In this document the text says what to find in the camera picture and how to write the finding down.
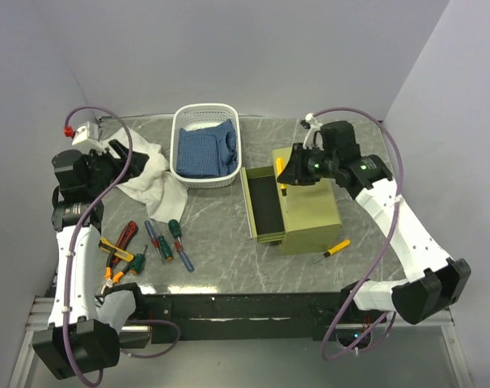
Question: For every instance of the blue checkered cloth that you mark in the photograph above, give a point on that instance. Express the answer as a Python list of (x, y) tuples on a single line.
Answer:
[(207, 153)]

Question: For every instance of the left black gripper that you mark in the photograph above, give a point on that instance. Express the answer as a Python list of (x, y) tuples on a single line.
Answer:
[(118, 164)]

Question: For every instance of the olive green metal drawer box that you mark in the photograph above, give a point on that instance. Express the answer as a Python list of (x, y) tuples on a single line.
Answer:
[(311, 218)]

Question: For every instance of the white cloth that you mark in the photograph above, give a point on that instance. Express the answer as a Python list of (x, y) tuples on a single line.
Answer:
[(163, 195)]

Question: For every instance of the white plastic perforated basket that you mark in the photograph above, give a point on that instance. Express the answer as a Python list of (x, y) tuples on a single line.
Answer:
[(199, 116)]

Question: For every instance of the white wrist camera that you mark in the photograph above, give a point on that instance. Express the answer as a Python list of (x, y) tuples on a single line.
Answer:
[(86, 135), (313, 138)]

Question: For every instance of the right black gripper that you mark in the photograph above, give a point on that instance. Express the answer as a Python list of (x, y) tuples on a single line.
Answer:
[(294, 174)]

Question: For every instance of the blue red handled screwdriver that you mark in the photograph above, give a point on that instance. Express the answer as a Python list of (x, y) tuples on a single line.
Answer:
[(183, 255)]

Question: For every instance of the orange handled pliers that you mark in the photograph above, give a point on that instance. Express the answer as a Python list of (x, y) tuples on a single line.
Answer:
[(113, 276)]

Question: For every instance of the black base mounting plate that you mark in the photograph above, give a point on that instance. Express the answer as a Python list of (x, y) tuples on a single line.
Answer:
[(238, 316)]

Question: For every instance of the yellow short screwdriver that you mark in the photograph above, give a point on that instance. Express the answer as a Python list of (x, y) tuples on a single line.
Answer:
[(280, 165)]

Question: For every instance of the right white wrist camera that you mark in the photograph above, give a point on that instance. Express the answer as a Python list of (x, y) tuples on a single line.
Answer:
[(313, 138)]

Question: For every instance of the stubby green screwdriver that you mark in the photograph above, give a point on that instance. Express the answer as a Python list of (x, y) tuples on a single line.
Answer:
[(139, 262)]

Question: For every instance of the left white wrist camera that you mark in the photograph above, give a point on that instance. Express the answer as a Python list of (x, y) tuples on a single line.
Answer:
[(86, 135)]

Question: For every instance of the yellow precision screwdriver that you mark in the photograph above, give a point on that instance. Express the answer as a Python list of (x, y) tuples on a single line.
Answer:
[(333, 250)]

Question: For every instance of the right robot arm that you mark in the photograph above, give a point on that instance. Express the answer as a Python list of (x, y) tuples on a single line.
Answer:
[(433, 279)]

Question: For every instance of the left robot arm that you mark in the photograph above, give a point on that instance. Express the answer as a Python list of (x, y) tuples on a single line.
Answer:
[(81, 336)]

